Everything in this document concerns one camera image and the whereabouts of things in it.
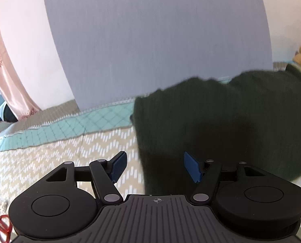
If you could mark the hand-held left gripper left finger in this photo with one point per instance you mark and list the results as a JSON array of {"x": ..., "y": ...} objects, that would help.
[{"x": 118, "y": 165}]

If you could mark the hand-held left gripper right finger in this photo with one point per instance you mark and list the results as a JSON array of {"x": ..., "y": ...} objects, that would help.
[{"x": 192, "y": 167}]

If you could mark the dark green sweater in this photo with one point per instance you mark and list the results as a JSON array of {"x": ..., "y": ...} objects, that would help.
[{"x": 216, "y": 121}]

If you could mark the beige patterned bedspread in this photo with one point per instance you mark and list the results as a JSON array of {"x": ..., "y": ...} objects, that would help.
[{"x": 51, "y": 151}]

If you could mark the dark round object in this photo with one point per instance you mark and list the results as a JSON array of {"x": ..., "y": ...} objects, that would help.
[{"x": 10, "y": 114}]

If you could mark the grey-blue headboard panel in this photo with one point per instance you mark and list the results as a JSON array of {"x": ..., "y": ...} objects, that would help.
[{"x": 153, "y": 43}]

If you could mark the pink patterned curtain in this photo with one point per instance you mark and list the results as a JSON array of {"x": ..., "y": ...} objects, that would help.
[{"x": 11, "y": 81}]

